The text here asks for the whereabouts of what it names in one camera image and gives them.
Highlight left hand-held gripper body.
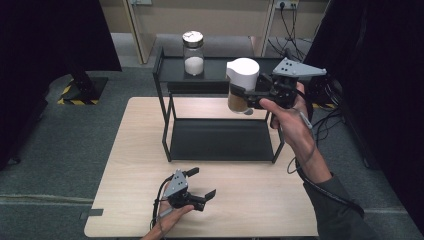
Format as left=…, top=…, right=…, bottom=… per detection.
left=163, top=169, right=206, bottom=212

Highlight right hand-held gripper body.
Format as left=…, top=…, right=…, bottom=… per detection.
left=246, top=57, right=328, bottom=109

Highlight white-lidded jar with brown contents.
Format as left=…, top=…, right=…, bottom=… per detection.
left=226, top=57, right=261, bottom=115

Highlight black metal two-tier shelf rack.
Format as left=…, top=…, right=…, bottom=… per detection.
left=152, top=46, right=301, bottom=164

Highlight glass jar with metal lid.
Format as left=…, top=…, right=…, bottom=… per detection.
left=181, top=30, right=205, bottom=77

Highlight person's left hand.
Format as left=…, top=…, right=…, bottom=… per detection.
left=154, top=188, right=195, bottom=238

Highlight person's right hand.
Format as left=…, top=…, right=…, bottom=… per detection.
left=259, top=82, right=316, bottom=158

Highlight black stand base hazard tape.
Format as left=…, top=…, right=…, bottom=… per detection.
left=57, top=77, right=109, bottom=106
left=311, top=78, right=338, bottom=110

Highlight grey tape piece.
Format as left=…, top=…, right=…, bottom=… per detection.
left=79, top=208, right=104, bottom=220

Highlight black curtain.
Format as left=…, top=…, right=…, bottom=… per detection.
left=0, top=0, right=123, bottom=171
left=301, top=0, right=424, bottom=234

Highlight left hand-held gripper cable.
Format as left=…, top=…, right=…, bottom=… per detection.
left=150, top=174, right=176, bottom=231

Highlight hand-held gripper cable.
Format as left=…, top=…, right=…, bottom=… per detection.
left=287, top=88, right=366, bottom=218
left=150, top=174, right=176, bottom=231

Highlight black cables from wall socket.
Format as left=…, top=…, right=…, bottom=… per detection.
left=268, top=3, right=314, bottom=63

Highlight black floor cables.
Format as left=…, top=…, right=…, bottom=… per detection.
left=311, top=108, right=344, bottom=151

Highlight beige desk frame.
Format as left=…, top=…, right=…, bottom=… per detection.
left=98, top=0, right=331, bottom=65

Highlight white wall socket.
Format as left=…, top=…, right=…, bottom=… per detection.
left=274, top=0, right=300, bottom=10

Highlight right hand-held gripper cable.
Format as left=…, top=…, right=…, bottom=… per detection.
left=287, top=88, right=366, bottom=218

